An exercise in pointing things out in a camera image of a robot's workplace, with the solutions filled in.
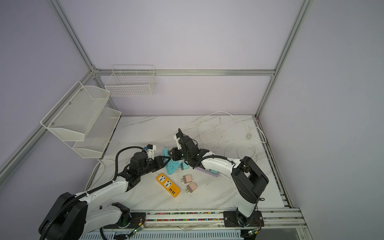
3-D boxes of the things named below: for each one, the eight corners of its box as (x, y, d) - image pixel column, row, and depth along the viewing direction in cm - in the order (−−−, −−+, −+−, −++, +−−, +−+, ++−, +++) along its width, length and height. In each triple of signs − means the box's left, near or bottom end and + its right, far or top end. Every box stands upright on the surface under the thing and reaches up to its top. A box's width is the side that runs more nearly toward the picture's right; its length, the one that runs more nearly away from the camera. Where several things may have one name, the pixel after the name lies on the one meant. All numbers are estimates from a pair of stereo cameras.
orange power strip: (156, 180, 89) (155, 178, 86) (162, 174, 91) (161, 172, 89) (175, 199, 82) (174, 197, 80) (181, 192, 85) (181, 190, 82)
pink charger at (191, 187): (188, 195, 84) (188, 193, 82) (184, 189, 86) (184, 187, 84) (197, 188, 86) (197, 186, 84) (192, 182, 88) (192, 181, 86)
